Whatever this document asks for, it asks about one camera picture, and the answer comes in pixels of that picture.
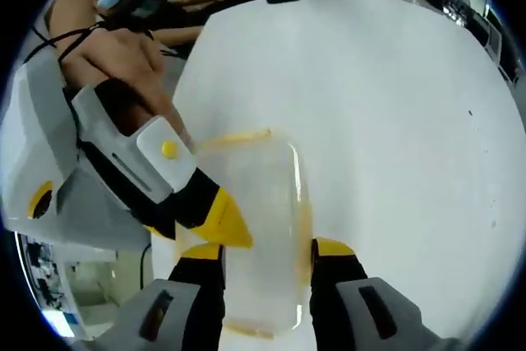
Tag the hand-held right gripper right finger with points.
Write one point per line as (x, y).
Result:
(361, 310)

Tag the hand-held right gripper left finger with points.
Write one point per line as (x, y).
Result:
(181, 306)

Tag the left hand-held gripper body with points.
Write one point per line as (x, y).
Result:
(41, 141)

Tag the clear box with yellow buckle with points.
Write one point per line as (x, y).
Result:
(263, 223)

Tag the person's left hand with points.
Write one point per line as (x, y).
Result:
(123, 59)

